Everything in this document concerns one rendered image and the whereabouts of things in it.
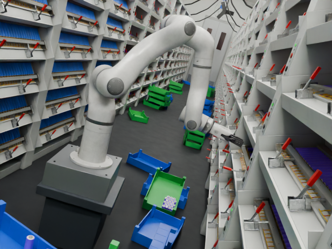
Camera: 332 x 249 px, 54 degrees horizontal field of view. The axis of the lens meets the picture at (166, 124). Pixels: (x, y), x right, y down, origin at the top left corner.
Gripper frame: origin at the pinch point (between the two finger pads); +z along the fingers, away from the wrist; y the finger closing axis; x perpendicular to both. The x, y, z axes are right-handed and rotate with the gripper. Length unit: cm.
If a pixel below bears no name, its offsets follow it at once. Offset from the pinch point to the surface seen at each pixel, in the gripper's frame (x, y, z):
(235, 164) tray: 8.1, -10.9, 2.1
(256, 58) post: -43, 85, -4
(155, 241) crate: 45, -40, -16
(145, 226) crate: 66, 1, -21
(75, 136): 75, 88, -103
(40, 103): 38, 19, -109
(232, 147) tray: 7.2, 14.6, 1.5
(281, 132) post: -20, -55, 1
